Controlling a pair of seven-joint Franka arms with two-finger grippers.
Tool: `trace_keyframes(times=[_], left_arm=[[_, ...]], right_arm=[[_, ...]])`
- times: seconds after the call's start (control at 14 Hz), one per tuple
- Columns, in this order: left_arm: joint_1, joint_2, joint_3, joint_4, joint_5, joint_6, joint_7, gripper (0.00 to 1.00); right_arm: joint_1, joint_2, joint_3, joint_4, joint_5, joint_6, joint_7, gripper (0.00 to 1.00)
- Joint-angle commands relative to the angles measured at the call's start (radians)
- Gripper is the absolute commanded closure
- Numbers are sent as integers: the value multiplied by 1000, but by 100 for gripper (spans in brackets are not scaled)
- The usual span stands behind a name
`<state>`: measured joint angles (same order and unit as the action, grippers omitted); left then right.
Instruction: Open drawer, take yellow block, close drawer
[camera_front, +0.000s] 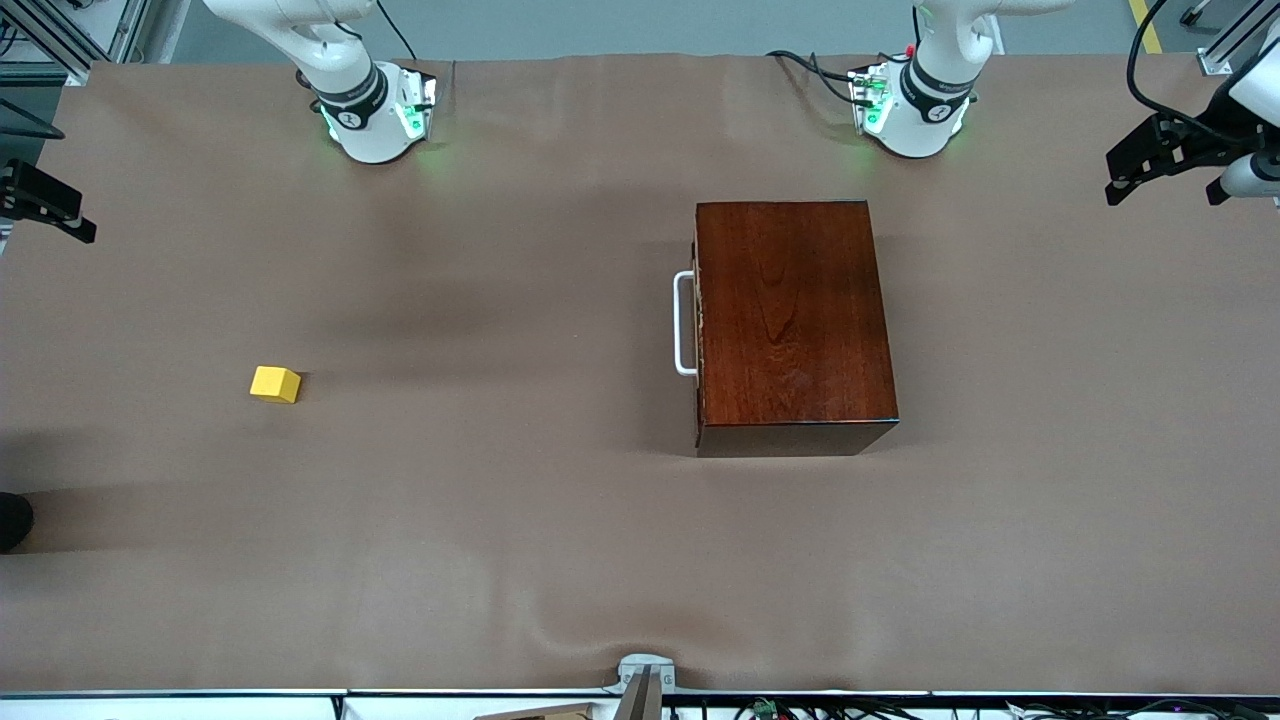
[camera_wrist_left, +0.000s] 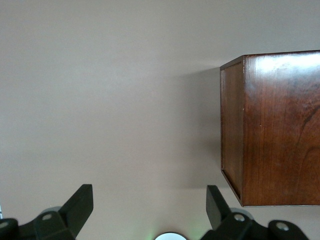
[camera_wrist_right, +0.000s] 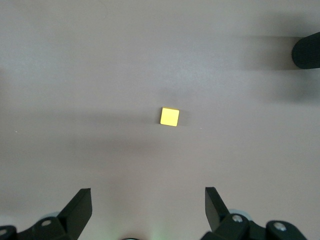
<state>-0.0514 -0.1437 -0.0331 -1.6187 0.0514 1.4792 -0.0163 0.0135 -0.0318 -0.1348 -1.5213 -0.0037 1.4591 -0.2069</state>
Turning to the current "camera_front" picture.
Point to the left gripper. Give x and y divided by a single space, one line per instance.
1189 141

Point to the yellow block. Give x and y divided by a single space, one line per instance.
275 385

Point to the black ribbed rounded object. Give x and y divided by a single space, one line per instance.
12 522

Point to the dark brown wooden cabinet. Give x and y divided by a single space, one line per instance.
790 320

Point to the brown table mat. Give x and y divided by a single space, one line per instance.
400 550

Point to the grey mounting beam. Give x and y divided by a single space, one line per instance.
640 700

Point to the aluminium frame profile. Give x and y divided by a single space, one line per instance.
60 30
1225 45

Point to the white table edge rail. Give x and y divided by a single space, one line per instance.
200 705

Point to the grey metal bracket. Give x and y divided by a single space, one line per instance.
645 662

